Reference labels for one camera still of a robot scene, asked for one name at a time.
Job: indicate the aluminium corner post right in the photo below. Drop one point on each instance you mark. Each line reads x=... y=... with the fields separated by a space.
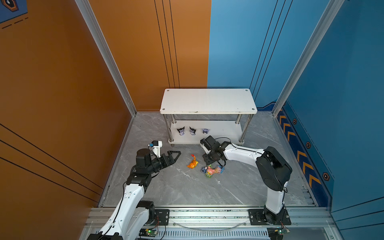
x=319 y=32

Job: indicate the blue small toy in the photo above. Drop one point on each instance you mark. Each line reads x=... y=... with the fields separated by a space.
x=219 y=169

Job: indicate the white two-tier metal shelf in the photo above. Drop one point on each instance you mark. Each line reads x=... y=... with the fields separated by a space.
x=227 y=113

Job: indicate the orange fox toy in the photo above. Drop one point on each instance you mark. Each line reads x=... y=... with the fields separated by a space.
x=193 y=164

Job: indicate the black purple kuromi figure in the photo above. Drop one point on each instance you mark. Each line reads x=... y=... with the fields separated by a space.
x=181 y=131

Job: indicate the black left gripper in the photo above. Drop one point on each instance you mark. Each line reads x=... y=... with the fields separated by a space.
x=170 y=161

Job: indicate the pink pig toy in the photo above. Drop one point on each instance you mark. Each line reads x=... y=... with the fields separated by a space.
x=209 y=175

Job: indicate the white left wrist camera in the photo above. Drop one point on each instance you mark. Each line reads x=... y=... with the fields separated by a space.
x=156 y=148

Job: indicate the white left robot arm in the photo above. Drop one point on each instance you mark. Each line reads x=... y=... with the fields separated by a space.
x=132 y=213

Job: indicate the purple eared figure toy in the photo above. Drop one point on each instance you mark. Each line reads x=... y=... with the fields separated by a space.
x=205 y=130

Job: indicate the circuit board right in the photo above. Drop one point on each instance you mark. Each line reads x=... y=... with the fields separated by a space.
x=277 y=233

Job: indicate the aluminium corner post left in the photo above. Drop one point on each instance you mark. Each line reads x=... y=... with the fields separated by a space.
x=101 y=42

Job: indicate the green circuit board left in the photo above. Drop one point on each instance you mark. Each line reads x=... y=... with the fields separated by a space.
x=148 y=233

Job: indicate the aluminium corner post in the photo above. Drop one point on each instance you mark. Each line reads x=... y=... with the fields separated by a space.
x=101 y=42
x=319 y=32

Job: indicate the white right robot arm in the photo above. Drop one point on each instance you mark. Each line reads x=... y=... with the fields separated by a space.
x=274 y=170

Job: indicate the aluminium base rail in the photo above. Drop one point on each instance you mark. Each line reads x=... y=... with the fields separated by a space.
x=225 y=223

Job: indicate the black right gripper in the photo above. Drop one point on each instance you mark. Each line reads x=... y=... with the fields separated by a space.
x=204 y=156

